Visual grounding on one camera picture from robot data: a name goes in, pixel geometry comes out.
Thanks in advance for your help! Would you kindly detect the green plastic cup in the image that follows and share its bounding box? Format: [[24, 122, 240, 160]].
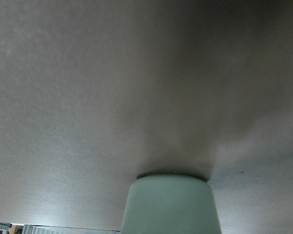
[[121, 174, 222, 234]]

